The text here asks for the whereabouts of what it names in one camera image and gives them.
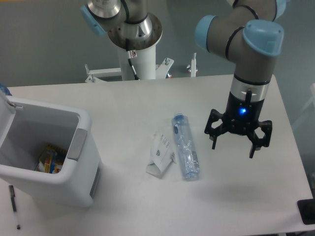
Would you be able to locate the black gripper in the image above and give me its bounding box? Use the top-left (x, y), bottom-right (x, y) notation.
top-left (204, 90), bottom-right (273, 159)

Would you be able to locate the white push-lid trash can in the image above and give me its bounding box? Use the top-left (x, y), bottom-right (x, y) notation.
top-left (0, 94), bottom-right (102, 207)

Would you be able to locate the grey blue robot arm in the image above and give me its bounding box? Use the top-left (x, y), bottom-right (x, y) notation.
top-left (81, 0), bottom-right (286, 153)

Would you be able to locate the colourful snack wrapper trash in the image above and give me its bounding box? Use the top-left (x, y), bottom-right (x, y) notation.
top-left (34, 144), bottom-right (67, 174)

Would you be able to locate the clear plastic water bottle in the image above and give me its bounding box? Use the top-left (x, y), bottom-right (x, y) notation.
top-left (171, 113), bottom-right (200, 180)

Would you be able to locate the crumpled white paper carton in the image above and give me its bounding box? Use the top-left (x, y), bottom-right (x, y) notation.
top-left (146, 129), bottom-right (176, 178)

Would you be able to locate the black device at table edge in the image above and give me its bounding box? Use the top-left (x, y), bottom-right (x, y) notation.
top-left (297, 199), bottom-right (315, 225)

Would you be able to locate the blue water bottle at edge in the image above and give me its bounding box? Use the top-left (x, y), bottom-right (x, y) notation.
top-left (0, 84), bottom-right (12, 96)

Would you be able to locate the black pen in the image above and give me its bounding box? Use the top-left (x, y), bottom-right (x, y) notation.
top-left (8, 185), bottom-right (21, 230)

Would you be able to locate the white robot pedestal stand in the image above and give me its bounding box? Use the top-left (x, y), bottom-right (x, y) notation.
top-left (84, 12), bottom-right (199, 83)

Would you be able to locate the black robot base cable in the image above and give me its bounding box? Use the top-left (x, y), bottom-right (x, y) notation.
top-left (125, 38), bottom-right (140, 81)

